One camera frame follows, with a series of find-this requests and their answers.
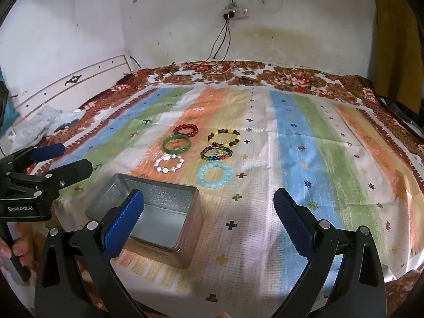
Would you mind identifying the dark red bead bracelet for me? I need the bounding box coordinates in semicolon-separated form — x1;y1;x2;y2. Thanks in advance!
173;123;199;138

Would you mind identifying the yellow and black bead bracelet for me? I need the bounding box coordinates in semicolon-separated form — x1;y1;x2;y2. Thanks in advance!
207;129;242;147

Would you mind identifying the person's left hand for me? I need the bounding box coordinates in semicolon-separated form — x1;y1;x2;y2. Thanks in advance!
0;223;36;272

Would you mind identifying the yellow hanging cloth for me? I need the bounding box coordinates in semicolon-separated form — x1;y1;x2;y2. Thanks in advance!
374;0;424;114

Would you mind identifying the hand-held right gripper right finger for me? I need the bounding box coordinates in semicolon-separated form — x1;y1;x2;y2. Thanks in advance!
272;187;388;318

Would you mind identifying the black power cable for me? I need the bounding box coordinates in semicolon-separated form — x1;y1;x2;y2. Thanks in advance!
223;18;232;62
170;18;231;72

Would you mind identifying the white pearl bracelet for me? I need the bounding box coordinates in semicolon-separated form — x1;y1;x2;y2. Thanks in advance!
153;154;185;174

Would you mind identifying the black object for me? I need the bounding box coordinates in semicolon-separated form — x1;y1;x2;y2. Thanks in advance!
0;69;9;107

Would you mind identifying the silver metal tin box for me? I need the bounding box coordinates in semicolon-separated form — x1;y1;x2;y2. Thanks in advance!
85;173;203;270

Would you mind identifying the multicolour bead bracelet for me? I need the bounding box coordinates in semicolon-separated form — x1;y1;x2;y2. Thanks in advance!
200;145;233;162

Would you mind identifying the grey crumpled cloth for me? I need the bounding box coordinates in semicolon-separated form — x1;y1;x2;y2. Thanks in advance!
12;105;87;153

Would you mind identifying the striped pastel blanket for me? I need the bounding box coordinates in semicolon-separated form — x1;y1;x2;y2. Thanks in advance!
50;84;424;318

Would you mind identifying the teal cloth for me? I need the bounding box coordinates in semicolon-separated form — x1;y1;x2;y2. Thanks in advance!
0;98;21;137

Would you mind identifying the light blue bead bracelet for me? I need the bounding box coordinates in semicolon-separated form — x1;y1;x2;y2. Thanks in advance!
197;162;233;189

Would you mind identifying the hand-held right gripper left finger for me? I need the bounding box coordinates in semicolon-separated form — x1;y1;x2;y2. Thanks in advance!
35;189;146;318

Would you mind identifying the white power strip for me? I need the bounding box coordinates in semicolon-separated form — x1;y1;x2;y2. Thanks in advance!
221;8;250;19

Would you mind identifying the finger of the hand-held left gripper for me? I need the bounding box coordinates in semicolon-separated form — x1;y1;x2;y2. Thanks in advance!
13;158;94;203
0;143;66;174

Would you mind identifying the green jade bangle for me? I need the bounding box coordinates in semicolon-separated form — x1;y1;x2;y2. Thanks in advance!
162;134;192;155

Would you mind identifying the dark wooden furniture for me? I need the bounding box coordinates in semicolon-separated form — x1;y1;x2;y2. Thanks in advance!
377;95;424;135

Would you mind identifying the white headboard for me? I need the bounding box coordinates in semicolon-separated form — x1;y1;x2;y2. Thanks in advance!
0;53;134;135

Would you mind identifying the brown floral bedsheet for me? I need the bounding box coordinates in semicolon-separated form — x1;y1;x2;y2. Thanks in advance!
26;59;424;292

